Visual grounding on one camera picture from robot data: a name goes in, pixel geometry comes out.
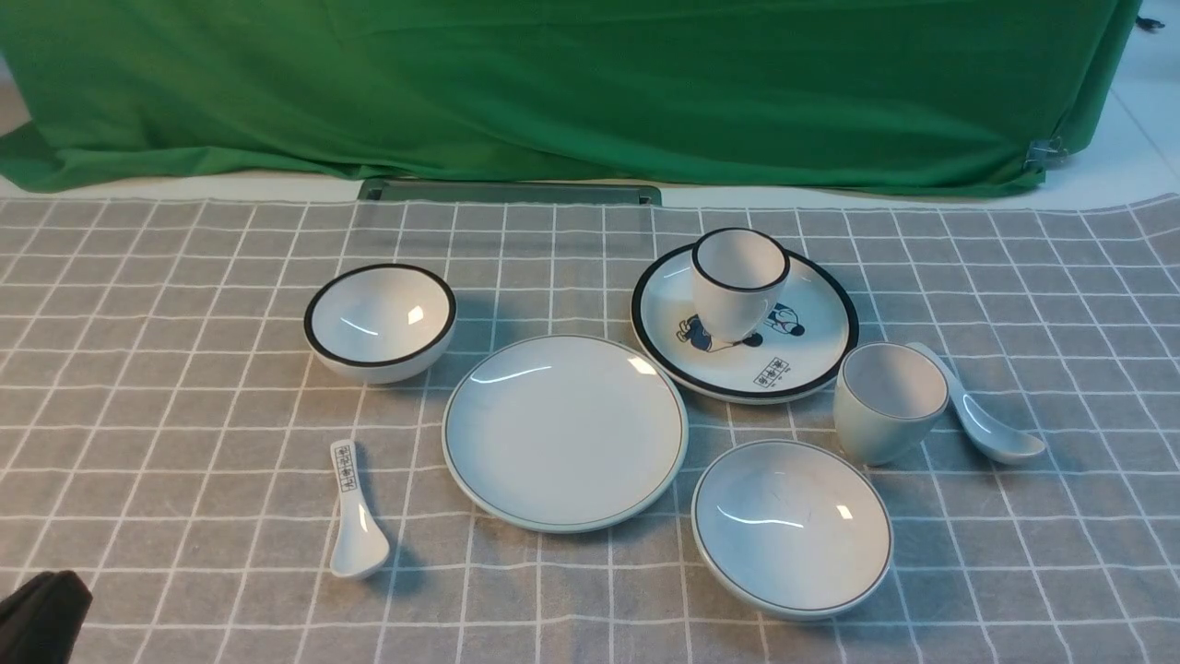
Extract plain white ceramic spoon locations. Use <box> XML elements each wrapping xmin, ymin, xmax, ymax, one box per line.
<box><xmin>906</xmin><ymin>343</ymin><xmax>1048</xmax><ymax>466</ymax></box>

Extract shallow grey-rimmed bowl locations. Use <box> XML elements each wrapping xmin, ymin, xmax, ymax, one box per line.
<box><xmin>690</xmin><ymin>440</ymin><xmax>894</xmax><ymax>622</ymax></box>

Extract green backdrop cloth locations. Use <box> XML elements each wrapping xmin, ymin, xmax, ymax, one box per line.
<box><xmin>4</xmin><ymin>1</ymin><xmax>1139</xmax><ymax>198</ymax></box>

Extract pale green cup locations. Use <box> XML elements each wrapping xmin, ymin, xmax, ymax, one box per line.
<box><xmin>833</xmin><ymin>343</ymin><xmax>950</xmax><ymax>467</ymax></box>

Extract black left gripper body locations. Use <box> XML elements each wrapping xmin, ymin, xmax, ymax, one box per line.
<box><xmin>1</xmin><ymin>570</ymin><xmax>93</xmax><ymax>663</ymax></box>

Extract black-rimmed white cup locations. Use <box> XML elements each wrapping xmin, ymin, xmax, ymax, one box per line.
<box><xmin>690</xmin><ymin>226</ymin><xmax>791</xmax><ymax>344</ymax></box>

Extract metal clamp on backdrop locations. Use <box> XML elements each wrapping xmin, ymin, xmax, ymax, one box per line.
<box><xmin>1021</xmin><ymin>137</ymin><xmax>1070</xmax><ymax>172</ymax></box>

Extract black-rimmed white bowl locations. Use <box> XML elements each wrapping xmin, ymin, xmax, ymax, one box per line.
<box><xmin>303</xmin><ymin>262</ymin><xmax>458</xmax><ymax>384</ymax></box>

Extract large pale green-rimmed plate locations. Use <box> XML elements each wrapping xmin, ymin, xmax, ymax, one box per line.
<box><xmin>443</xmin><ymin>335</ymin><xmax>690</xmax><ymax>533</ymax></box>

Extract white spoon with characters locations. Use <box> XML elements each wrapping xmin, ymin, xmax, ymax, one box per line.
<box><xmin>329</xmin><ymin>440</ymin><xmax>391</xmax><ymax>579</ymax></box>

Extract black-rimmed cartoon plate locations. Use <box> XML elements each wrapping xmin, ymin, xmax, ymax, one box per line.
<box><xmin>631</xmin><ymin>245</ymin><xmax>859</xmax><ymax>405</ymax></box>

